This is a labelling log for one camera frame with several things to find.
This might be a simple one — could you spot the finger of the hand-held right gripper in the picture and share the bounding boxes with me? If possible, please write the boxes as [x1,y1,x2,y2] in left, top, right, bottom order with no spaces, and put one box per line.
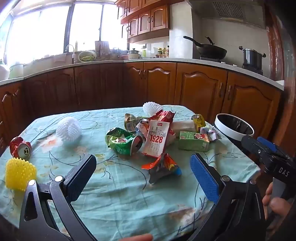
[257,137,289,159]
[241,134,276,169]

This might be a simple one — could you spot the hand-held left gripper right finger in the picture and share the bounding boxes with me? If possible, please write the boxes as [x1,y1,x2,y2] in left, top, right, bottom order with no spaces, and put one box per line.
[185,153,266,241]

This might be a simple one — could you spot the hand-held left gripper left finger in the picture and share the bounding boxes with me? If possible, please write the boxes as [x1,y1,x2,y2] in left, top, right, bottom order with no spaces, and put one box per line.
[20,154,97,241]

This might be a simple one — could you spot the white bin with black bag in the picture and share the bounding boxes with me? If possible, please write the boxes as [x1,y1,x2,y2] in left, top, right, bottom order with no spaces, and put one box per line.
[214,113,255,142]

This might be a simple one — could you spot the printed paper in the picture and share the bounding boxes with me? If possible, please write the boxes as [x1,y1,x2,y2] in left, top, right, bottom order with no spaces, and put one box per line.
[200,126,222,141]

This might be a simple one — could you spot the crushed green can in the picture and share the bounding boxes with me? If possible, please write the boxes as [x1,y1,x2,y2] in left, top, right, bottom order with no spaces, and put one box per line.
[105,127,143,156]

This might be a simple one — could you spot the person's right hand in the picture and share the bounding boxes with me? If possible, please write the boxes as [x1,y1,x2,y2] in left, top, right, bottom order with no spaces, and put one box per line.
[262,183,289,220]

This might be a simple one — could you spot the person's left hand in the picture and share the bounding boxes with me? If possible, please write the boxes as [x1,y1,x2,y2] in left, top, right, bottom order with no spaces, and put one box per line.
[116,234,153,241]

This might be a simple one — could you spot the green juice box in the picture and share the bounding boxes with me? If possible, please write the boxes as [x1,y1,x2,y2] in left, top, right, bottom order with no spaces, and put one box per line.
[178,131,210,152]

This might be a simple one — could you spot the teal floral tablecloth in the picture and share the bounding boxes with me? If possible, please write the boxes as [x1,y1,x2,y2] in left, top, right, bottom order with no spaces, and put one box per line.
[0,105,262,241]

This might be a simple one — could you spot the red foil snack wrapper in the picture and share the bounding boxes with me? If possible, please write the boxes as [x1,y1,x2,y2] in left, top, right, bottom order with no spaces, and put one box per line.
[142,153,182,184]

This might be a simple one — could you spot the round white foam fruit net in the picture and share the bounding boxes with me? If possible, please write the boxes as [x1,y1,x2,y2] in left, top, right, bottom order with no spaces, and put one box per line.
[55,116,82,141]

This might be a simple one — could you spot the white tissue pack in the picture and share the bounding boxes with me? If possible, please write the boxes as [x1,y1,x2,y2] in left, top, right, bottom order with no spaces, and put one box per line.
[171,120,195,133]

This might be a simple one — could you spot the yellow small wrapper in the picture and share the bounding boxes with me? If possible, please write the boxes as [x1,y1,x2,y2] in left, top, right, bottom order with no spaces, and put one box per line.
[191,113,206,132]

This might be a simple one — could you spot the white red milk carton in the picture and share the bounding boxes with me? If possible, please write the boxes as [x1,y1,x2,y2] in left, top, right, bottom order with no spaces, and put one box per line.
[142,120,170,159]

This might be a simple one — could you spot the yellow foam fruit net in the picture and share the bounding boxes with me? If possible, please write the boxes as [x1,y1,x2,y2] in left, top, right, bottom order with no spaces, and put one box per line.
[5,158,37,192]

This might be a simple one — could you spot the crushed red can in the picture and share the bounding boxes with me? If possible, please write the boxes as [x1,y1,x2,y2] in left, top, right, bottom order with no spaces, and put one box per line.
[9,137,32,160]

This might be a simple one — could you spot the green gold spout pouch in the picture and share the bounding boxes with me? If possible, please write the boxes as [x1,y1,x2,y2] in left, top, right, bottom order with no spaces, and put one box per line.
[124,113,145,132]

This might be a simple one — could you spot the red snack bag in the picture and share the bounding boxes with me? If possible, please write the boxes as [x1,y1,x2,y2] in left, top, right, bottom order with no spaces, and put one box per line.
[150,110,176,124]

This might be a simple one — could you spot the white orange cartoon snack bag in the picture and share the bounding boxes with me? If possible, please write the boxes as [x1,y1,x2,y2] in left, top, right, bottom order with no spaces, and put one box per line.
[135,119,176,146]

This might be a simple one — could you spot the wooden base cabinets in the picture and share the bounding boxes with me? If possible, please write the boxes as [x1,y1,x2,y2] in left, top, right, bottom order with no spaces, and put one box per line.
[0,61,284,153]

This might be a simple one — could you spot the dark steel cooking pot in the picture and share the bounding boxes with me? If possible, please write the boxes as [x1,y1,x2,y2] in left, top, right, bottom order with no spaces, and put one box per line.
[239,46,266,70]

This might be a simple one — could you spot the flat white foam fruit net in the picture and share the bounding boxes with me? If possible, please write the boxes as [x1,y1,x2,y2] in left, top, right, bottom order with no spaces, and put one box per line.
[143,101,163,116]

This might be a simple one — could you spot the black wok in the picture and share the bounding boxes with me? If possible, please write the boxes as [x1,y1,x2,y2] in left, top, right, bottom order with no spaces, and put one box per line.
[183,35,227,60]

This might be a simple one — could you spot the green dish basket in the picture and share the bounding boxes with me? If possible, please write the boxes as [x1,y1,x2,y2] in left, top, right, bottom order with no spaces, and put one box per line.
[78,50,96,62]

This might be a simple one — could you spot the white bucket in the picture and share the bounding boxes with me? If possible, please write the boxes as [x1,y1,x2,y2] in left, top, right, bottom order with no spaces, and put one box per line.
[9,64,24,79]

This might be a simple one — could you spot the wooden cutting board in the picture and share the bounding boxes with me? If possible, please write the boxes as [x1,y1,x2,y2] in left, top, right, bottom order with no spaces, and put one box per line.
[95,40,110,61]

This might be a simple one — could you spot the sink faucet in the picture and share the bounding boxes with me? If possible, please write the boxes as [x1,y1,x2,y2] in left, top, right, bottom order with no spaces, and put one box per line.
[65,44,77,64]

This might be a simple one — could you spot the white rice cooker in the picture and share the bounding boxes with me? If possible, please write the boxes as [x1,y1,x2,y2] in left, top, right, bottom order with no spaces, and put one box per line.
[128,48,141,60]

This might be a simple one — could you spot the row of condiment bottles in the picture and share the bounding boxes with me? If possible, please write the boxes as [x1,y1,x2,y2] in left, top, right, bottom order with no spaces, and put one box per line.
[155,46,170,58]

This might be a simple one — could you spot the range hood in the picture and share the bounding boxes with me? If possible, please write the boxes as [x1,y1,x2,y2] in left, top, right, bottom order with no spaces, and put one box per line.
[188,0,266,29]

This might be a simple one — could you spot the kitchen window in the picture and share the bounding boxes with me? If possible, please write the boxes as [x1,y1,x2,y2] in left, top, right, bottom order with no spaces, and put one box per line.
[0,0,129,70]

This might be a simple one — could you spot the red wooden door frame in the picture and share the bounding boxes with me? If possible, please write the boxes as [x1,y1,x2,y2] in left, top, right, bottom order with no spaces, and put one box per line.
[265,0,296,144]

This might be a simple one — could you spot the wooden wall cabinets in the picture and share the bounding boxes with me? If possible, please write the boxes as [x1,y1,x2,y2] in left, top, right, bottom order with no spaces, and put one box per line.
[114,0,170,44]

